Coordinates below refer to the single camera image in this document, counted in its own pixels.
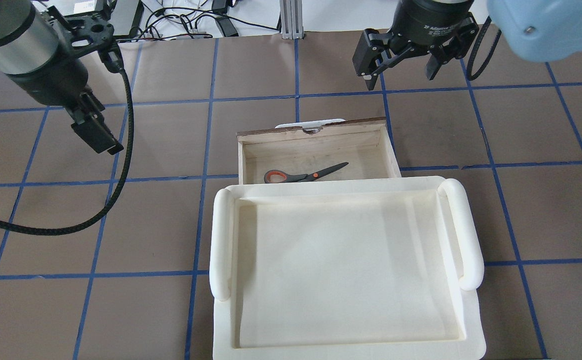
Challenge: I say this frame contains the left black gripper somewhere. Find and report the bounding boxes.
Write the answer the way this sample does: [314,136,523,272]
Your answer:
[9,52,124,155]

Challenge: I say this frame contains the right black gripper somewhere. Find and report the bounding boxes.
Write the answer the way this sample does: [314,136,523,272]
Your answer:
[352,0,480,91]

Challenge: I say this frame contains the wooden drawer with white handle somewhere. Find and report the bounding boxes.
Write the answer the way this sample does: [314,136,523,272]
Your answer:
[237,117,401,185]

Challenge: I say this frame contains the grey orange scissors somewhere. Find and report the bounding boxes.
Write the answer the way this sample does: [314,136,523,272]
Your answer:
[263,162,349,183]

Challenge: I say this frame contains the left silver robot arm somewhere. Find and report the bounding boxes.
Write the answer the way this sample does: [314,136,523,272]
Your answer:
[0,0,124,155]

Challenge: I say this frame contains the white plastic tray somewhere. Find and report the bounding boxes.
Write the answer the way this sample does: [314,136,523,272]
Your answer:
[209,176,487,360]

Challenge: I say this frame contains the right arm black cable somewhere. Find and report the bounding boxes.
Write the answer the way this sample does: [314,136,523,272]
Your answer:
[466,16,502,82]

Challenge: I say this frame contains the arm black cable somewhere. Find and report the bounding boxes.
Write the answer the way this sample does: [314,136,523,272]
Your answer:
[0,42,135,237]
[466,16,502,82]

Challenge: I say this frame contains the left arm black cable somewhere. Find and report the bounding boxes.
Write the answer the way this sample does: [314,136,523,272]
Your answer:
[0,42,135,237]

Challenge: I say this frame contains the aluminium frame post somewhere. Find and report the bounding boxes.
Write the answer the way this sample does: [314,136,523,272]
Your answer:
[279,0,305,40]

